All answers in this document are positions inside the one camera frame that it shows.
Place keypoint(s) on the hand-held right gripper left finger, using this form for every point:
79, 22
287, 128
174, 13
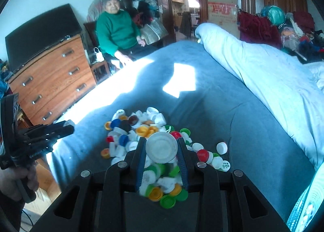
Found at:
140, 166

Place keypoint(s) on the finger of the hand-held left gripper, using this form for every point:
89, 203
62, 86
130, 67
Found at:
55, 126
43, 140

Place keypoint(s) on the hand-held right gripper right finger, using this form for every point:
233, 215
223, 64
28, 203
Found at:
183, 166

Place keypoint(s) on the pile of mixed colourful caps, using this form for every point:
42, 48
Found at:
131, 143

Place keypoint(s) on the large white jar lid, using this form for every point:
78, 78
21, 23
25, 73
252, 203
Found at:
162, 147

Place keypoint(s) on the blue perforated plastic basket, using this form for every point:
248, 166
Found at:
311, 196

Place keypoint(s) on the group of white bottle caps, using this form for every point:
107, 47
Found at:
309, 208

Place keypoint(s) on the person's left hand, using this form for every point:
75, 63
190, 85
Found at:
7, 181

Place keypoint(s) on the wooden chest of drawers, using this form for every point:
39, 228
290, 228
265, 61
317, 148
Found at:
50, 69

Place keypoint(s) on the grey-blue bed sheet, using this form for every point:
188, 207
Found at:
215, 110

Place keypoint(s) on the small wooden stool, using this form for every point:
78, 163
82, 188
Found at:
100, 68

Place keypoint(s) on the small white handbag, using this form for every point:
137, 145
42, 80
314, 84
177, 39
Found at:
99, 55

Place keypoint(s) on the black flat television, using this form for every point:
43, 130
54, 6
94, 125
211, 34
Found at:
38, 31

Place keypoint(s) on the light blue duvet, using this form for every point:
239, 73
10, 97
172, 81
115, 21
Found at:
253, 69

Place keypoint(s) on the grey printed bag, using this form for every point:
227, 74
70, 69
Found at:
154, 31

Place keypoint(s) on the dark red cloth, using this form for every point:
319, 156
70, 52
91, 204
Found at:
258, 29

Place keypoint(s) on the dark wooden door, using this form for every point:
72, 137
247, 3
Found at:
163, 6

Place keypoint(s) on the white crumpled sheet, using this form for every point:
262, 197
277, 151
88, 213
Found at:
316, 72

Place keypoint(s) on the large printed cardboard box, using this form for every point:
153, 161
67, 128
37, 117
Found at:
222, 6

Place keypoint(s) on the heap of clothes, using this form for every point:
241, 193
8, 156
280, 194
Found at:
301, 36

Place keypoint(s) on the green bag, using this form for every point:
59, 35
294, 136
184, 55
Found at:
274, 15

